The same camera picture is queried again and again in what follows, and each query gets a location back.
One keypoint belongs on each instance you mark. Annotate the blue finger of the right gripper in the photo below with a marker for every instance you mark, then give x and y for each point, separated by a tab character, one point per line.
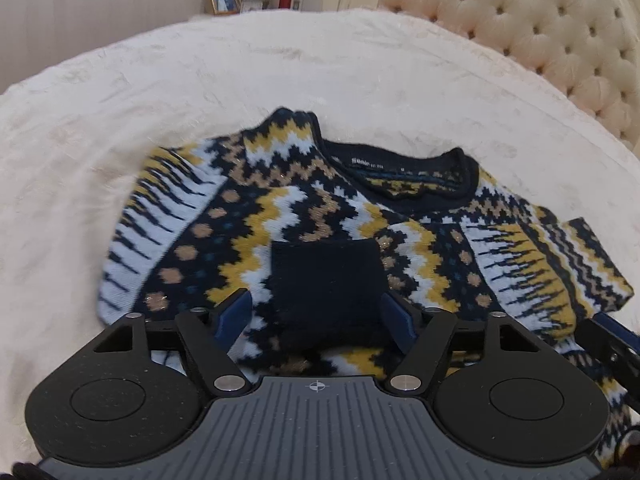
611	343

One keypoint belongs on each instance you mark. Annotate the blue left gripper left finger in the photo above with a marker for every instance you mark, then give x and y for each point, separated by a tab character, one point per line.
231	317

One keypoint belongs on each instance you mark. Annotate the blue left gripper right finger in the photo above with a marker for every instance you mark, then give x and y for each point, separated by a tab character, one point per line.
403	320

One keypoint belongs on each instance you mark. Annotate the navy yellow patterned knit sweater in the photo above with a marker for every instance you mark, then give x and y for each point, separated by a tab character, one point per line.
317	231

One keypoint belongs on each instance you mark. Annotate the cream embroidered bedspread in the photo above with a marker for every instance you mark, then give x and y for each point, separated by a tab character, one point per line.
74	137

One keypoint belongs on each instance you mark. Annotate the small desk clock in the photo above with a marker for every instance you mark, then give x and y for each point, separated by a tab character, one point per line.
251	5

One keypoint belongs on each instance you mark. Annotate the cream tufted headboard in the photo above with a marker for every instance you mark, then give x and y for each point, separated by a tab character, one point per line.
587	49

